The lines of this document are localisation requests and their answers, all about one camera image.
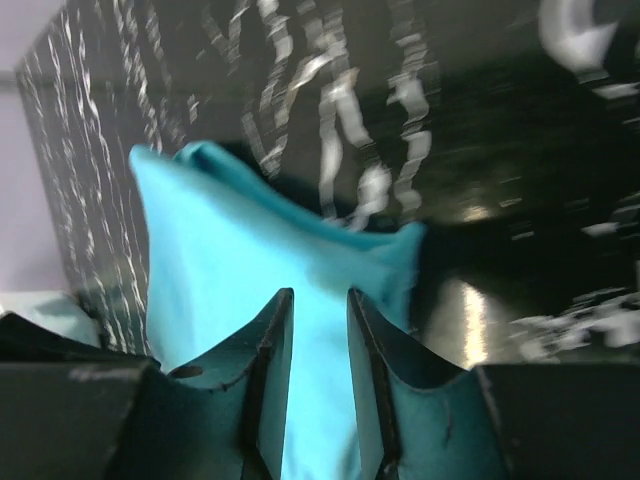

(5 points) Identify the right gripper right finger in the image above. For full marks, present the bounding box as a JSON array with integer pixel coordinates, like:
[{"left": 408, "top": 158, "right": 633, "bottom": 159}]
[{"left": 347, "top": 289, "right": 639, "bottom": 479}]

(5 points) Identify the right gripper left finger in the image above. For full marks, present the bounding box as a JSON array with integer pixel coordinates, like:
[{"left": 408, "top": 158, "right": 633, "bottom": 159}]
[{"left": 1, "top": 288, "right": 294, "bottom": 479}]

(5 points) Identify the bright blue t shirt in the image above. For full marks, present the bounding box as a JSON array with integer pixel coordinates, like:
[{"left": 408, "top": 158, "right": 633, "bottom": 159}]
[{"left": 129, "top": 142, "right": 426, "bottom": 479}]

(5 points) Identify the teal green t shirt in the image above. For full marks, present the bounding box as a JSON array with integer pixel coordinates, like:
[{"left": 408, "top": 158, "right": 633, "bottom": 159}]
[{"left": 1, "top": 291, "right": 101, "bottom": 347}]

